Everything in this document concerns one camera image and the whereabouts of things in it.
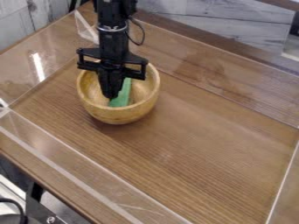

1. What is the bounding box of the clear acrylic corner bracket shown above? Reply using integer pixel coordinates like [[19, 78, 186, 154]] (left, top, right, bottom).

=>
[[73, 10, 98, 45]]

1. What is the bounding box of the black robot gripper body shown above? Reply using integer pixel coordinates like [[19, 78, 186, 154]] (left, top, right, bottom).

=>
[[77, 24, 148, 81]]

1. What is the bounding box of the brown wooden bowl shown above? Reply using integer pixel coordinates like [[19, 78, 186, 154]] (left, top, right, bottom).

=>
[[75, 64, 161, 125]]

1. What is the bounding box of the green rectangular block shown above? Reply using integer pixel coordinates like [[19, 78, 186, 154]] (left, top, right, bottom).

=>
[[108, 78, 132, 108]]

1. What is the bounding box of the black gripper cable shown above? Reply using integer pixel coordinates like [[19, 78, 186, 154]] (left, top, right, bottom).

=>
[[125, 16, 145, 47]]

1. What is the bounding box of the black cable on floor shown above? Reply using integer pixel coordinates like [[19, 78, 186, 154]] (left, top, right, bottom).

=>
[[0, 196, 27, 224]]

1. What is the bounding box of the black table leg frame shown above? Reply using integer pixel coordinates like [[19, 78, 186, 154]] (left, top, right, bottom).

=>
[[25, 182, 66, 224]]

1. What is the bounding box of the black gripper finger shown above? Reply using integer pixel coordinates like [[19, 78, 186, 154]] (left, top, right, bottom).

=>
[[110, 70, 125, 98], [97, 69, 112, 99]]

